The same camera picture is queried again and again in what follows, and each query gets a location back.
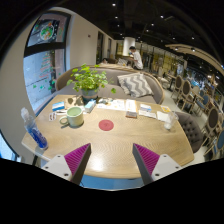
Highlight curved grey sofa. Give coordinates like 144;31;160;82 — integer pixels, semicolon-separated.
54;64;166;105

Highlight white round column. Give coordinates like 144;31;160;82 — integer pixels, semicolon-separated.
122;36;137;57

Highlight person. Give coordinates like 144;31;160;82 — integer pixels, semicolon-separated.
128;45;144;71

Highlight white napkin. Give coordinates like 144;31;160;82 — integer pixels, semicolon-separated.
156;110;171;123

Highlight white paper sheet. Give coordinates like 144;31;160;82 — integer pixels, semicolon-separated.
138;109;158;119

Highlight pale green mug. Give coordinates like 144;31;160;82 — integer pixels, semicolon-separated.
59;106;85;128

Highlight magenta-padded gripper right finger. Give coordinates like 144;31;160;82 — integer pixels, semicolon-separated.
132;143;183;186

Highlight blue white packet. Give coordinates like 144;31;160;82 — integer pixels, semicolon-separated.
139;103;153;112

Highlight clear drinking glass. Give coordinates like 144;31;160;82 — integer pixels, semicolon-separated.
163;111;179;131

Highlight group of ceiling lights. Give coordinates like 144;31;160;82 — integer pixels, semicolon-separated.
111;2;198;53

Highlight printed paper leaflets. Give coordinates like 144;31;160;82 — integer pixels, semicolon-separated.
96;98;127;112

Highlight flat round red coaster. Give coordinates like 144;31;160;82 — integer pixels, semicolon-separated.
98;119;115;132

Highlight potted green plant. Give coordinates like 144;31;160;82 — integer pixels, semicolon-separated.
66;63;118;103

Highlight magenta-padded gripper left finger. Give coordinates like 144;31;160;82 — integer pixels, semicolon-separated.
41;143;92;185

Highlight dark-framed window with decals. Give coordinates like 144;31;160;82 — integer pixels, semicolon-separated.
23;11;72;113

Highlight light blue carton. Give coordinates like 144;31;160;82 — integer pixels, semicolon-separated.
83;99;98;114

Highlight group of dining chairs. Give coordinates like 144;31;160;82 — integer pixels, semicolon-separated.
171;74;224;158

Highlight grey white chevron pillow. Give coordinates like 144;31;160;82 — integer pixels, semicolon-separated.
116;72;154;98

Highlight grey tufted chair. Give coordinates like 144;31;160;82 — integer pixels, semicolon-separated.
175;110;205;154

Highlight clear bottle with blue label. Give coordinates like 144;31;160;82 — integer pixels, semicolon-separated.
20;107;49;150

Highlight white box with orange end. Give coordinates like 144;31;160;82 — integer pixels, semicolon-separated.
125;98;139;120

